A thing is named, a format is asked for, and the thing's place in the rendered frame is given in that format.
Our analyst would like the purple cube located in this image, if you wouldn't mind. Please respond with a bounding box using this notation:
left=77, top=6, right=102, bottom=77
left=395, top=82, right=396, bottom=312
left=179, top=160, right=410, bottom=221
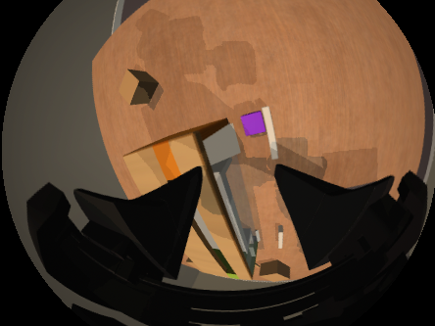
left=241, top=112, right=266, bottom=136

